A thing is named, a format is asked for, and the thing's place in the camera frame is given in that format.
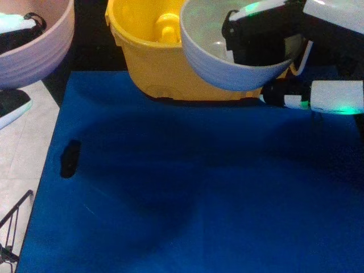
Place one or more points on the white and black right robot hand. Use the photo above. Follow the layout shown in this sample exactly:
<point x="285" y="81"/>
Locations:
<point x="335" y="57"/>

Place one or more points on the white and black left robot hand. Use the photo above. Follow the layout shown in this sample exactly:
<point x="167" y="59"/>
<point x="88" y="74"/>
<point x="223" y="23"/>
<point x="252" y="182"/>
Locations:
<point x="14" y="22"/>

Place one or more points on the large pink bowl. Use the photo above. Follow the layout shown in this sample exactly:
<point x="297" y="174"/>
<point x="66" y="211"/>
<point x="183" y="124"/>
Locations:
<point x="42" y="57"/>

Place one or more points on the small white bowl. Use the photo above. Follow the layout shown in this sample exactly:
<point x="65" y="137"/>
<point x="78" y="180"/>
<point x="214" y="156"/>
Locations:
<point x="216" y="74"/>

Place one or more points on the yellow dish rack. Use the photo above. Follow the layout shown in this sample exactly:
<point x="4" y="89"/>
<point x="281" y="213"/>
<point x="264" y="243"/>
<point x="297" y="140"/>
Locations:
<point x="148" y="65"/>

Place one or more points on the small black object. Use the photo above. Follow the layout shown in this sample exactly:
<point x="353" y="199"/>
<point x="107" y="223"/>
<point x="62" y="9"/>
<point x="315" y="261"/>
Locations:
<point x="71" y="159"/>

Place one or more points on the black rod stand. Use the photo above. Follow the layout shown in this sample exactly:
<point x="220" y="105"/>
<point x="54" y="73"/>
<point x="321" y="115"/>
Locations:
<point x="29" y="194"/>

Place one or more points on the blue table mat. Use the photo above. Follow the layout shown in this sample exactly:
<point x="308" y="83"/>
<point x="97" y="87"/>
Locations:
<point x="199" y="199"/>

